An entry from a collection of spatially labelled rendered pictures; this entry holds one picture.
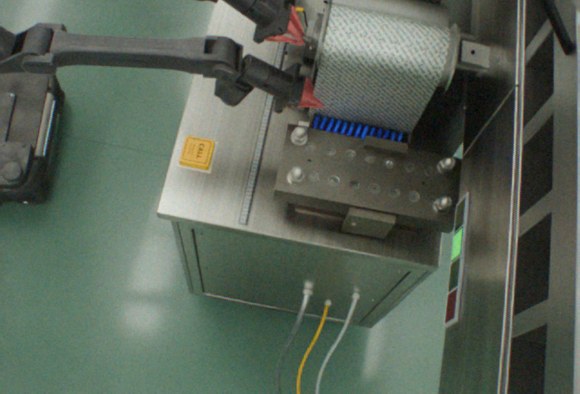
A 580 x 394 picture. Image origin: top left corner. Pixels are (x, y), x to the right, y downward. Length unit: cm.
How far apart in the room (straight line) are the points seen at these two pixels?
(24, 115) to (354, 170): 139
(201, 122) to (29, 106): 101
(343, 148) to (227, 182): 28
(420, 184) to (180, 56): 58
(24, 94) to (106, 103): 36
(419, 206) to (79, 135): 158
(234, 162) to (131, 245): 97
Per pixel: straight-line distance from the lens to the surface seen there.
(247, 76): 138
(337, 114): 150
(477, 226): 122
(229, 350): 238
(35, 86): 255
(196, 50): 136
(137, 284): 245
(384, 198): 146
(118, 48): 138
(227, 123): 164
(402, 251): 157
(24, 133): 247
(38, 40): 143
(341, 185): 145
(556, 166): 94
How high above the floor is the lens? 236
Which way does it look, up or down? 67 degrees down
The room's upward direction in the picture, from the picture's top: 11 degrees clockwise
